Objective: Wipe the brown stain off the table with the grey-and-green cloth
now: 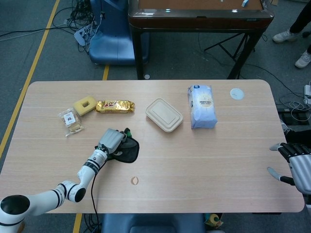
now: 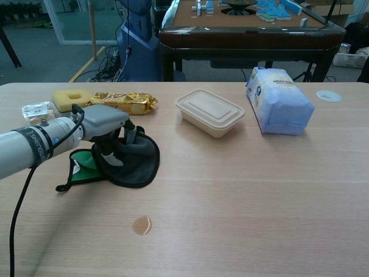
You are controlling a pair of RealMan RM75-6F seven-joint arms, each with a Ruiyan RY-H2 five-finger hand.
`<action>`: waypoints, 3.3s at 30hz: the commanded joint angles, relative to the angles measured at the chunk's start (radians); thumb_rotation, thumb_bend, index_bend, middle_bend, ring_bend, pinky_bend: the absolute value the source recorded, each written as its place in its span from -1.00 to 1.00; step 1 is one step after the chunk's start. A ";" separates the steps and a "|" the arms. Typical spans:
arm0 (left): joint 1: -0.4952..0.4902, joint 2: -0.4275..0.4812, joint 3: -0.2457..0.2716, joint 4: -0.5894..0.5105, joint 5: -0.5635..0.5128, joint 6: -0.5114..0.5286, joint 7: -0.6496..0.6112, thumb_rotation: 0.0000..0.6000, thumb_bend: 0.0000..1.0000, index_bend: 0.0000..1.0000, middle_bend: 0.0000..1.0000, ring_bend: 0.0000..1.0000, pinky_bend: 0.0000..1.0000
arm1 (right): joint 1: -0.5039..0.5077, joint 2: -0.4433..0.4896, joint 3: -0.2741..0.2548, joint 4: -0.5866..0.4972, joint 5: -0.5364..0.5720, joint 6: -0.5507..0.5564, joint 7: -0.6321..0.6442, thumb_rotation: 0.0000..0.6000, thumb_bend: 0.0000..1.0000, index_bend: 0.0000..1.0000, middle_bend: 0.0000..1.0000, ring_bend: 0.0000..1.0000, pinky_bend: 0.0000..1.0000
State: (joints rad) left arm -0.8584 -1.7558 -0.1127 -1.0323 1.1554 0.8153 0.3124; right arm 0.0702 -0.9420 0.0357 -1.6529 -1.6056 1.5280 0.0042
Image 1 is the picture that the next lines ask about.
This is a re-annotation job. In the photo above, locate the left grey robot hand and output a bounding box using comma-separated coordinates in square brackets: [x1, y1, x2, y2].
[96, 128, 127, 156]

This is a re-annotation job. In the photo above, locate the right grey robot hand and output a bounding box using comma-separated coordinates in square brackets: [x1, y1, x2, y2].
[267, 142, 311, 195]

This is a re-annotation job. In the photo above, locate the green and black cloth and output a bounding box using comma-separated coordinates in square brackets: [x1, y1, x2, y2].
[94, 127, 141, 164]

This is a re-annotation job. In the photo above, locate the gold biscuit packet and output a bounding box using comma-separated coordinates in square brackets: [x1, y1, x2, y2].
[94, 100, 136, 115]

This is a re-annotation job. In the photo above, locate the clear bag of cookies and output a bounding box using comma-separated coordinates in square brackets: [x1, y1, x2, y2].
[57, 108, 85, 138]

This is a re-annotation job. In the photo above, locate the yellow sponge with hole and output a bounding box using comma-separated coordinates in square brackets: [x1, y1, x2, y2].
[73, 96, 95, 117]

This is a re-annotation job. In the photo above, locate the beige lidded lunch box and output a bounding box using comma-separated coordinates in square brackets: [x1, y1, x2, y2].
[145, 98, 183, 133]

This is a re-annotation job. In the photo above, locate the white power strip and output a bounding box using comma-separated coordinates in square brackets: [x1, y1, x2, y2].
[303, 84, 311, 105]

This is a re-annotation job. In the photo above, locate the blue robot torso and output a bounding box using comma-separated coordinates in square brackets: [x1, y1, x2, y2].
[101, 213, 207, 233]

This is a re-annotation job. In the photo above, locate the blue white tissue pack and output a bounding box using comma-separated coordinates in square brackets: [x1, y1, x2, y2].
[187, 84, 218, 130]

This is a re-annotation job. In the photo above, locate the yellow tape roll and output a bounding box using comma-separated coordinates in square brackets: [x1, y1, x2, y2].
[205, 213, 225, 229]

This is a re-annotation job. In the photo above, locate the blue machine base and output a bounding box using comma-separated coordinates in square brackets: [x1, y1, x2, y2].
[88, 0, 149, 66]

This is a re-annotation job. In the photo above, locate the white sneaker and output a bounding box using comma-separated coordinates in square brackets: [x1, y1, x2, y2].
[294, 50, 311, 69]
[272, 29, 302, 44]

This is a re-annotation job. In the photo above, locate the black tripod stand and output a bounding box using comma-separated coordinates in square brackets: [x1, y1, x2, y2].
[204, 31, 257, 64]

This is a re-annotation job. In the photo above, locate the dark brown mahjong table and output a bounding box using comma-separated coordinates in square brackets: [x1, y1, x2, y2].
[128, 0, 274, 80]

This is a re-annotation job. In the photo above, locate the black trouser leg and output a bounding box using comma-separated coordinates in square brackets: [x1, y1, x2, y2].
[289, 0, 311, 34]

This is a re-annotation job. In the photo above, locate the black cable on robot arm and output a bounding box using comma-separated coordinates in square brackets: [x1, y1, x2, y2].
[90, 160, 101, 233]

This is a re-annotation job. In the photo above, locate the tangle of floor cables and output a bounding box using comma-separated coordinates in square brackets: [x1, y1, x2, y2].
[65, 0, 103, 53]

